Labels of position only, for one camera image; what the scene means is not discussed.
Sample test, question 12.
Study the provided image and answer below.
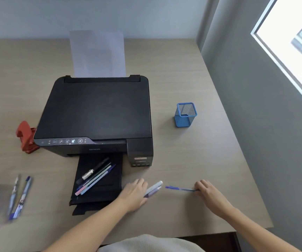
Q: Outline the mint green pen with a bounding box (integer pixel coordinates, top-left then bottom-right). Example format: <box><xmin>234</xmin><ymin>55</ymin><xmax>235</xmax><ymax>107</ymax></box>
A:
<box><xmin>77</xmin><ymin>162</ymin><xmax>112</xmax><ymax>190</ymax></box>

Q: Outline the blue mesh pen holder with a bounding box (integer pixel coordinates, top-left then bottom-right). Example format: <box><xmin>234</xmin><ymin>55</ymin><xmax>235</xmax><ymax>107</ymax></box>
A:
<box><xmin>175</xmin><ymin>102</ymin><xmax>198</xmax><ymax>128</ymax></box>

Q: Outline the white paper sheet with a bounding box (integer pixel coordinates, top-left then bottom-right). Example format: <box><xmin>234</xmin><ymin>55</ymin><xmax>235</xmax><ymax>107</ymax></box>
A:
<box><xmin>69</xmin><ymin>30</ymin><xmax>127</xmax><ymax>78</ymax></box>

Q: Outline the red hole punch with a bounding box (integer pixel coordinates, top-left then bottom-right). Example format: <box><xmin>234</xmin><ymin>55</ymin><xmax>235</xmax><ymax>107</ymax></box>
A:
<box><xmin>15</xmin><ymin>121</ymin><xmax>40</xmax><ymax>155</ymax></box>

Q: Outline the white pen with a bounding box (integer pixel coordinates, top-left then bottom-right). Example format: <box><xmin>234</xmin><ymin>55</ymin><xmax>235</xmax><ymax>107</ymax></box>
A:
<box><xmin>145</xmin><ymin>181</ymin><xmax>163</xmax><ymax>196</ymax></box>

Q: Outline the person's white top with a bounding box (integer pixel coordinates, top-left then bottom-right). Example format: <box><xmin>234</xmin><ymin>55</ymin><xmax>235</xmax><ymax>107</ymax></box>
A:
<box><xmin>97</xmin><ymin>234</ymin><xmax>207</xmax><ymax>252</ymax></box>

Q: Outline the person's left hand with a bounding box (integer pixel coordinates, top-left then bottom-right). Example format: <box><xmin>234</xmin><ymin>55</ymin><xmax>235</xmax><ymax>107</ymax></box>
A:
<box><xmin>117</xmin><ymin>178</ymin><xmax>148</xmax><ymax>214</ymax></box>

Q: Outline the person's right hand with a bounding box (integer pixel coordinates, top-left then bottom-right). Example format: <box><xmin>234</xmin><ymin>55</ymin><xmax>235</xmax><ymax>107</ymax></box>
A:
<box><xmin>194</xmin><ymin>179</ymin><xmax>235</xmax><ymax>221</ymax></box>

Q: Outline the white framed window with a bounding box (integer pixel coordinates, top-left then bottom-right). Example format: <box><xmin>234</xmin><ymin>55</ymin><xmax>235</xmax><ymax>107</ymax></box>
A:
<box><xmin>250</xmin><ymin>0</ymin><xmax>302</xmax><ymax>111</ymax></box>

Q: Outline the silver blue pen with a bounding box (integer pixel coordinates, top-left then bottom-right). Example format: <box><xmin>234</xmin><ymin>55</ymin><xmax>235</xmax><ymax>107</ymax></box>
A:
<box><xmin>7</xmin><ymin>174</ymin><xmax>22</xmax><ymax>217</ymax></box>

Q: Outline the dark blue pen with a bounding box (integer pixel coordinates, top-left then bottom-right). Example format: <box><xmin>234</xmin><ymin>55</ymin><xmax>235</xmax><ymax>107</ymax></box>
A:
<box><xmin>76</xmin><ymin>165</ymin><xmax>116</xmax><ymax>191</ymax></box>

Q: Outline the person's left forearm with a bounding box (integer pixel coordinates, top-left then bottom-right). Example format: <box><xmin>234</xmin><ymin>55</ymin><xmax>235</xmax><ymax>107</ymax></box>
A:
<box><xmin>42</xmin><ymin>201</ymin><xmax>133</xmax><ymax>252</ymax></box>

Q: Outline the slim blue ballpoint pen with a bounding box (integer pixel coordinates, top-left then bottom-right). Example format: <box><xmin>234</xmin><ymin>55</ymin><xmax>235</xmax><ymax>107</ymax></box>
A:
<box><xmin>165</xmin><ymin>186</ymin><xmax>199</xmax><ymax>192</ymax></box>

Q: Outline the blue patterned pen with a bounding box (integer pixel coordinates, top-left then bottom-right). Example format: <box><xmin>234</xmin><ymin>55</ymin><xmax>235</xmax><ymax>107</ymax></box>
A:
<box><xmin>10</xmin><ymin>176</ymin><xmax>33</xmax><ymax>221</ymax></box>

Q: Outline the black inkjet printer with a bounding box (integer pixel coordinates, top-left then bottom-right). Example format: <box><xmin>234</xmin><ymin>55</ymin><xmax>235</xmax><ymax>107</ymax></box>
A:
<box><xmin>33</xmin><ymin>75</ymin><xmax>154</xmax><ymax>216</ymax></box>

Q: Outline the black marker with white label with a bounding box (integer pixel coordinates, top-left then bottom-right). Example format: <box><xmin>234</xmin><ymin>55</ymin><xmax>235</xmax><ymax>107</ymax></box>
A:
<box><xmin>82</xmin><ymin>157</ymin><xmax>110</xmax><ymax>181</ymax></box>

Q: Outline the pink pen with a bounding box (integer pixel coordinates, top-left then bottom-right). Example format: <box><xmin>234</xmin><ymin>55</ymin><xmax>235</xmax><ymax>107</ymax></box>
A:
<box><xmin>74</xmin><ymin>178</ymin><xmax>101</xmax><ymax>196</ymax></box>

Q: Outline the purple pen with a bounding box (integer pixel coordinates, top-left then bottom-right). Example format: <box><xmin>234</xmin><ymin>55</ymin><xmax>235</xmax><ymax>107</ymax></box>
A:
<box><xmin>143</xmin><ymin>187</ymin><xmax>162</xmax><ymax>199</ymax></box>

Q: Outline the person's right forearm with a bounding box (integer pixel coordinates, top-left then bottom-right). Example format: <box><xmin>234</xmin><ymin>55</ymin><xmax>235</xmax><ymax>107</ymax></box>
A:
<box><xmin>223</xmin><ymin>207</ymin><xmax>302</xmax><ymax>252</ymax></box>

